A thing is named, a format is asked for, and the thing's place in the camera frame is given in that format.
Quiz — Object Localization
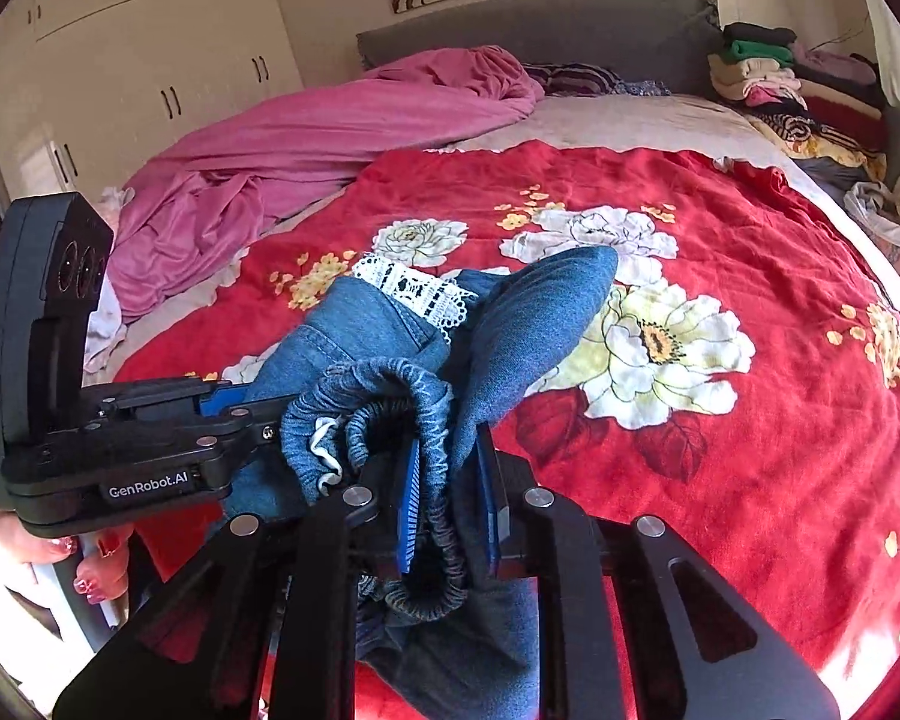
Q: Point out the cream wardrobe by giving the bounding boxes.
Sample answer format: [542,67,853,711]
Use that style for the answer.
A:
[0,0,302,199]

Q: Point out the pink blanket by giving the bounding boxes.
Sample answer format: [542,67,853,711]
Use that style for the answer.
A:
[109,46,543,322]

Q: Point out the left hand red nails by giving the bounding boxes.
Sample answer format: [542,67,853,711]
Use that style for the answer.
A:
[0,512,134,605]

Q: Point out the grey headboard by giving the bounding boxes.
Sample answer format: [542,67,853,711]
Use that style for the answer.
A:
[356,0,724,99]

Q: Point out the blue denim pants lace hem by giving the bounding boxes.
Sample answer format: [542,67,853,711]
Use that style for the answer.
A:
[224,245,617,718]

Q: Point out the striped dark pillow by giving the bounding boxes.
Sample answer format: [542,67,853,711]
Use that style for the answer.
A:
[525,62,671,98]

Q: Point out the pile of folded clothes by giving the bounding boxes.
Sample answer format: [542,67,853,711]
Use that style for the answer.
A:
[707,21,900,199]

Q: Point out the red floral bedspread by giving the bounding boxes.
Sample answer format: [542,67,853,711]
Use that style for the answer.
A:
[119,142,900,713]

